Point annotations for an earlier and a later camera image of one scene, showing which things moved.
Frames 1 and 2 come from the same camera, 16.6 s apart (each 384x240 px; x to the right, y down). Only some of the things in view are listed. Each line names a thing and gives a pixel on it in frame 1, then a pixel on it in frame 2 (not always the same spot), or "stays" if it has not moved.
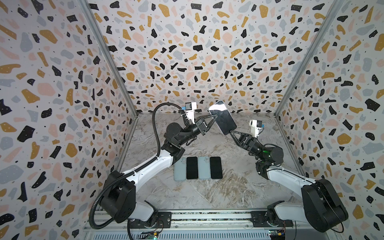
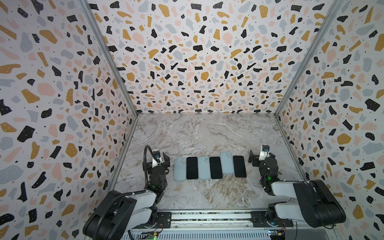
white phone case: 224,119 to 227,164
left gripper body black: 196,130 to 146,167
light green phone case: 204,168 stays
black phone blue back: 192,167 stays
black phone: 224,120 to 239,166
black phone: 216,169 stays
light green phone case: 180,170 stays
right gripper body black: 243,139 to 259,160
